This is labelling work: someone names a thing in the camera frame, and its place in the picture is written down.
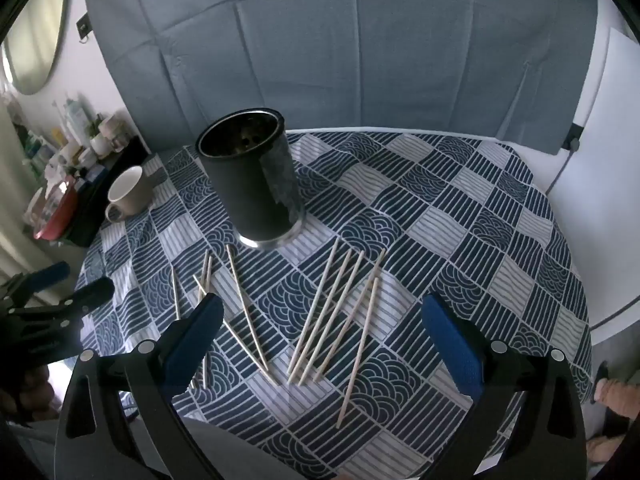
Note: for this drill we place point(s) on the beige mug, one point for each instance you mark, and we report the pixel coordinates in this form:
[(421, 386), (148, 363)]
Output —
[(129, 192)]

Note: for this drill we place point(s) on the person's left hand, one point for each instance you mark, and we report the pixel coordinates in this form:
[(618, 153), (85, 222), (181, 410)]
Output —
[(40, 392)]

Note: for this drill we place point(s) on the grey-blue backdrop cloth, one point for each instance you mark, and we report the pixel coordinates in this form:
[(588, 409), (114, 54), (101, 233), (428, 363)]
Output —
[(350, 45)]

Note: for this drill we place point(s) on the black wall hook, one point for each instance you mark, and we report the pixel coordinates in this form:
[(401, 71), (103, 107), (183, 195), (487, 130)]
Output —
[(83, 26)]

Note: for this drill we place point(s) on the person's leg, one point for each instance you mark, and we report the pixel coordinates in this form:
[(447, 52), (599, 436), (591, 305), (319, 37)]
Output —
[(615, 395)]

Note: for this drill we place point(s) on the blue white patterned tablecloth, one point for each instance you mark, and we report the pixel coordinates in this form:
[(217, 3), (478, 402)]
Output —
[(450, 240)]

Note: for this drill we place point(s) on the group of toiletry bottles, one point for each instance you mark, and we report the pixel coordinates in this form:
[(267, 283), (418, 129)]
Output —
[(70, 135)]

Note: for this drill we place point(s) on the black cylindrical utensil holder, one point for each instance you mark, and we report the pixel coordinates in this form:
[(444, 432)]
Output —
[(250, 185)]

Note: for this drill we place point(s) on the round wall mirror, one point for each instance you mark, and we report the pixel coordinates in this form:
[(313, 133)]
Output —
[(35, 40)]

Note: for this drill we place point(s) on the black plug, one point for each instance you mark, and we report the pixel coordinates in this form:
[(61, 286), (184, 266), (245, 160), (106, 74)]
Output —
[(575, 137)]

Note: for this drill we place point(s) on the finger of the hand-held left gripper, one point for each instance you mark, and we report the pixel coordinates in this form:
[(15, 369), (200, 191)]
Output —
[(92, 294), (50, 271)]

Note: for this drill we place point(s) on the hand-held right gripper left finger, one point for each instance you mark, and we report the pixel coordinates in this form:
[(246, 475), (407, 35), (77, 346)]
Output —
[(197, 330)]

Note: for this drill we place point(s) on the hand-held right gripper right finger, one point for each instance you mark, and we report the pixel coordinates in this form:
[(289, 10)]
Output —
[(450, 340)]

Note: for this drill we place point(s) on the red bowl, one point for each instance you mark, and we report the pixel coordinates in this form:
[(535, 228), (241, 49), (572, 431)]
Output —
[(57, 216)]

